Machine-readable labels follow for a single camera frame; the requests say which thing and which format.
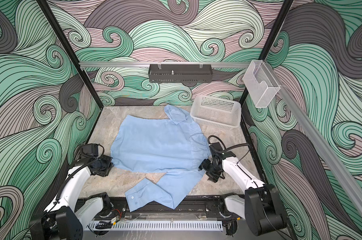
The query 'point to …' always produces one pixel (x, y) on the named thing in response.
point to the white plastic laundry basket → (216, 112)
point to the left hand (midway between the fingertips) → (115, 160)
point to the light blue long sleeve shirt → (174, 148)
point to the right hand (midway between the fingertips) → (202, 172)
